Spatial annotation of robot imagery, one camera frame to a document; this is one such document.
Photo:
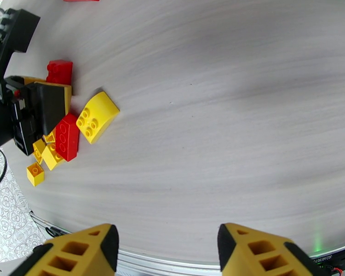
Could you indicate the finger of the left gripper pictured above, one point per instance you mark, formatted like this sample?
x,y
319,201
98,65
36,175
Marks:
x,y
50,108
31,79

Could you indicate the long red lego brick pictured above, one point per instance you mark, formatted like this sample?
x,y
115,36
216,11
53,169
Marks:
x,y
66,137

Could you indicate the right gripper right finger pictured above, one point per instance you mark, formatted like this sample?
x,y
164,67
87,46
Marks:
x,y
261,258

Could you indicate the square yellow lego brick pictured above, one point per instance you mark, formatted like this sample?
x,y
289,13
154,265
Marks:
x,y
49,137

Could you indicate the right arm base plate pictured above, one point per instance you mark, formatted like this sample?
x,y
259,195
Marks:
x,y
333,260

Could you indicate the yellow curved lego brick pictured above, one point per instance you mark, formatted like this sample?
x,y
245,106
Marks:
x,y
97,117

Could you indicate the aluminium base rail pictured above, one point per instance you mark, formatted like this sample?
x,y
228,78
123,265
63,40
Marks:
x,y
161,266

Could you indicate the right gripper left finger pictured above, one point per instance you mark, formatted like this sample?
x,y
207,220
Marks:
x,y
74,255

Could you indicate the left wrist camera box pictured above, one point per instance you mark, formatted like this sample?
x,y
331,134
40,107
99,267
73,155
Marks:
x,y
21,28

